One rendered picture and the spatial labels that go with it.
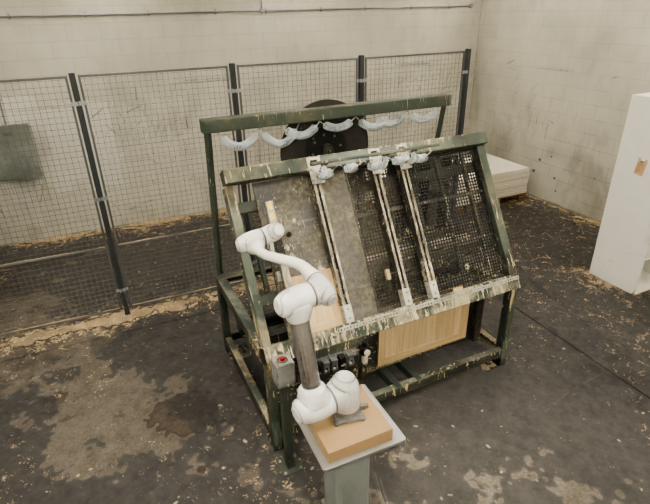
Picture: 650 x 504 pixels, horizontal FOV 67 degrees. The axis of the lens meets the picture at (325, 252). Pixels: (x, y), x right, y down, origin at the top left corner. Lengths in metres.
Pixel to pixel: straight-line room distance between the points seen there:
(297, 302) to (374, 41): 6.73
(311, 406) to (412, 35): 7.33
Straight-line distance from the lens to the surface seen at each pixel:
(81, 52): 7.61
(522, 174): 8.53
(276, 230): 2.83
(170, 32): 7.67
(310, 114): 3.97
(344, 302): 3.47
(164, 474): 3.94
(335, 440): 2.81
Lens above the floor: 2.88
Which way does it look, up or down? 26 degrees down
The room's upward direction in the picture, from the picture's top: 1 degrees counter-clockwise
